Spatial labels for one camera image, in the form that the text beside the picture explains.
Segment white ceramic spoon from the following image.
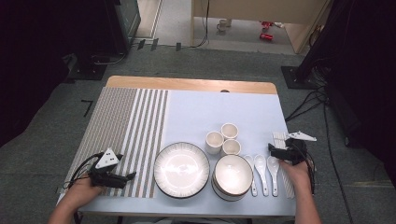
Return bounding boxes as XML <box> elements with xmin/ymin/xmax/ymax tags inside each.
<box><xmin>266</xmin><ymin>155</ymin><xmax>280</xmax><ymax>198</ymax></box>
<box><xmin>253</xmin><ymin>154</ymin><xmax>270</xmax><ymax>197</ymax></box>
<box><xmin>243</xmin><ymin>154</ymin><xmax>259</xmax><ymax>198</ymax></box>

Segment person's left hand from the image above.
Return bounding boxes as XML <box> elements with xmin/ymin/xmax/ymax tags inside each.
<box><xmin>65</xmin><ymin>177</ymin><xmax>106</xmax><ymax>205</ymax></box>

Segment dark curtain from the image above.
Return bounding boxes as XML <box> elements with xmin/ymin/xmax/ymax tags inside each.
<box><xmin>0</xmin><ymin>0</ymin><xmax>110</xmax><ymax>148</ymax></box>
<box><xmin>326</xmin><ymin>0</ymin><xmax>396</xmax><ymax>178</ymax></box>

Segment black tape corner mark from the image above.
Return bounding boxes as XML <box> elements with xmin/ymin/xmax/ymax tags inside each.
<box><xmin>80</xmin><ymin>99</ymin><xmax>94</xmax><ymax>119</ymax></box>

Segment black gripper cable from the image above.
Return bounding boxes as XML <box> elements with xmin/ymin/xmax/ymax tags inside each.
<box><xmin>63</xmin><ymin>151</ymin><xmax>106</xmax><ymax>190</ymax></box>
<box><xmin>298</xmin><ymin>144</ymin><xmax>317</xmax><ymax>196</ymax></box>

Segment person's right hand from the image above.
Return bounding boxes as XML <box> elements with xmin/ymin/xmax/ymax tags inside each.
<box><xmin>278</xmin><ymin>159</ymin><xmax>313</xmax><ymax>194</ymax></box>

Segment black stand base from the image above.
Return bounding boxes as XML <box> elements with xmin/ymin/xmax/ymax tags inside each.
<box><xmin>68</xmin><ymin>54</ymin><xmax>108</xmax><ymax>82</ymax></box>

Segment black hanging cable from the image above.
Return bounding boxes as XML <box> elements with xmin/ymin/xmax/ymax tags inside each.
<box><xmin>190</xmin><ymin>0</ymin><xmax>210</xmax><ymax>49</ymax></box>

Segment striped woven placemat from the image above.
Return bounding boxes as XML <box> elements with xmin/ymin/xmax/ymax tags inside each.
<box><xmin>64</xmin><ymin>87</ymin><xmax>170</xmax><ymax>199</ymax></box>

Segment long black floor cable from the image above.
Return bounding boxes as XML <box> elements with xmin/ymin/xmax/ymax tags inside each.
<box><xmin>321</xmin><ymin>90</ymin><xmax>355</xmax><ymax>224</ymax></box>

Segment beige wooden partition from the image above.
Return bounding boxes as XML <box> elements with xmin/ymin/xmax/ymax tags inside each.
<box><xmin>191</xmin><ymin>0</ymin><xmax>332</xmax><ymax>54</ymax></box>

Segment black metal stand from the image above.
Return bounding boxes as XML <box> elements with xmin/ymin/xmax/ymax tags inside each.
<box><xmin>280</xmin><ymin>0</ymin><xmax>347</xmax><ymax>91</ymax></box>

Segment beige mug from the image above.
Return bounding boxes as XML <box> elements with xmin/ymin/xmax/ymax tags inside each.
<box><xmin>216</xmin><ymin>18</ymin><xmax>233</xmax><ymax>34</ymax></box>

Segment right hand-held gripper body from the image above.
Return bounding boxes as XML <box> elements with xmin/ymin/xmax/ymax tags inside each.
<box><xmin>278</xmin><ymin>131</ymin><xmax>318</xmax><ymax>166</ymax></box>

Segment white plate with dark rim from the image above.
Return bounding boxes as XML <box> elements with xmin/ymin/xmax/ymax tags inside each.
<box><xmin>153</xmin><ymin>141</ymin><xmax>211</xmax><ymax>200</ymax></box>

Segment row of white chopsticks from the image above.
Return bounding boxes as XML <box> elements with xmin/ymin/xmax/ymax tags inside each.
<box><xmin>272</xmin><ymin>132</ymin><xmax>296</xmax><ymax>200</ymax></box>

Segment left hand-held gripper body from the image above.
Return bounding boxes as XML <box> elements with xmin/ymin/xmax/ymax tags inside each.
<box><xmin>88</xmin><ymin>147</ymin><xmax>128</xmax><ymax>189</ymax></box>

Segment white ceramic cup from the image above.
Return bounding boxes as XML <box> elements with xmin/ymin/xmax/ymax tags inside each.
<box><xmin>220</xmin><ymin>122</ymin><xmax>240</xmax><ymax>141</ymax></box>
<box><xmin>221</xmin><ymin>138</ymin><xmax>243</xmax><ymax>157</ymax></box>
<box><xmin>205</xmin><ymin>131</ymin><xmax>225</xmax><ymax>156</ymax></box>

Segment dark cabinet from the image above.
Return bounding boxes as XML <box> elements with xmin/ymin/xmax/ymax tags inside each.
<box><xmin>104</xmin><ymin>0</ymin><xmax>142</xmax><ymax>54</ymax></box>

